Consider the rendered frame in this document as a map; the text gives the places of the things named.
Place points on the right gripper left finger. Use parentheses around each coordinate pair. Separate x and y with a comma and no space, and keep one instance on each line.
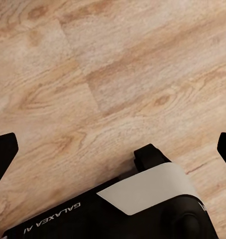
(8,150)

